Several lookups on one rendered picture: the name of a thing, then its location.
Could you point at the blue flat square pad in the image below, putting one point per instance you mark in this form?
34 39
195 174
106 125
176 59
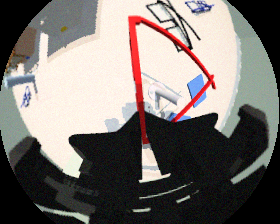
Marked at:
194 87
182 118

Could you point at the light blue cylinder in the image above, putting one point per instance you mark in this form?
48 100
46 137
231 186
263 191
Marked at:
16 81

